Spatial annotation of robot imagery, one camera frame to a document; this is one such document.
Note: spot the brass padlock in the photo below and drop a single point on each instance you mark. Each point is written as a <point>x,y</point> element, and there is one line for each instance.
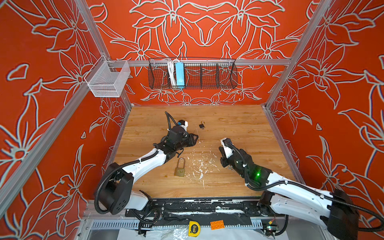
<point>180,168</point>

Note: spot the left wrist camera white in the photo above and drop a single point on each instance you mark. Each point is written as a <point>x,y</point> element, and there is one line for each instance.
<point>183,124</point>

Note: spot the blue white box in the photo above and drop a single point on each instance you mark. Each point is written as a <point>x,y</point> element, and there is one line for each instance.
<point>180,75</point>

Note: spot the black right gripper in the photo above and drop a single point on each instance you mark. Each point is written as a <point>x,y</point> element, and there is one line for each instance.
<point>223,158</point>

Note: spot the yellow tape measure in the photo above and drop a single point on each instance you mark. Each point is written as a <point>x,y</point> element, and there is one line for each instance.
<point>194,229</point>

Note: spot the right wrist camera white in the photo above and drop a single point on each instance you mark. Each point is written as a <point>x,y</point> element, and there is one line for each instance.
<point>227,147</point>

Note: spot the clear plastic bin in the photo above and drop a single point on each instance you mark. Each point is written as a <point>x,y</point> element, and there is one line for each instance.
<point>104,82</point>

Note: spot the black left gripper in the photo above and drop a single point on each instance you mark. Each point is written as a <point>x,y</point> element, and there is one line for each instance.
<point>191,142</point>

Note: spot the small black padlock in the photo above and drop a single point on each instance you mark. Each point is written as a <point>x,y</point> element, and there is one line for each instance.
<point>202,125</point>

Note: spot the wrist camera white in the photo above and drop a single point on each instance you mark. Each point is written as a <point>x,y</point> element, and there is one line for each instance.
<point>183,124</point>
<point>227,147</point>

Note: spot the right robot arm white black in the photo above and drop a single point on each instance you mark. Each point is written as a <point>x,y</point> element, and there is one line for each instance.
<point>333,211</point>

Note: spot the orange lego brick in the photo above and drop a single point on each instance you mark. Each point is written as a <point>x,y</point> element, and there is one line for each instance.
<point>216,225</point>

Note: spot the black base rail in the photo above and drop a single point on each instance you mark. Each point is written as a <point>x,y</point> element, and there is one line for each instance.
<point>237,212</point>

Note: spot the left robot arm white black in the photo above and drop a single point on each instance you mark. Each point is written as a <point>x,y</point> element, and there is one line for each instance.
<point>115,189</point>

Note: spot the black wire basket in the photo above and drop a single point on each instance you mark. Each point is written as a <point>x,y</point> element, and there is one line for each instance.
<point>200,73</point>

